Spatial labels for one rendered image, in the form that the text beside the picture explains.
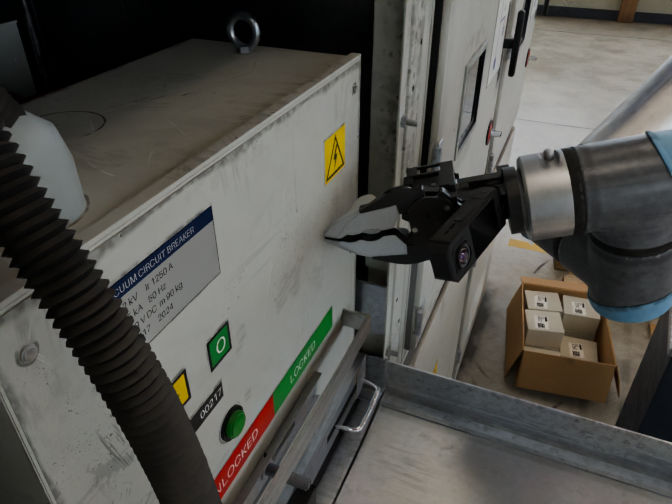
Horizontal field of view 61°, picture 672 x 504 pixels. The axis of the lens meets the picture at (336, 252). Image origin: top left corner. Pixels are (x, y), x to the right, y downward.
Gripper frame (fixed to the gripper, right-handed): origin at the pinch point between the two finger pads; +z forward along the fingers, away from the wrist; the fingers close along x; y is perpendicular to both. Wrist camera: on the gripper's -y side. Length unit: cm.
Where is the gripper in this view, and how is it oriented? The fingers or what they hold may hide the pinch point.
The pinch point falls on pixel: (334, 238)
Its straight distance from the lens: 63.2
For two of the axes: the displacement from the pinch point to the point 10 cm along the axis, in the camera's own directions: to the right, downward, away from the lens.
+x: -2.6, -8.2, -5.1
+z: -9.6, 1.5, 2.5
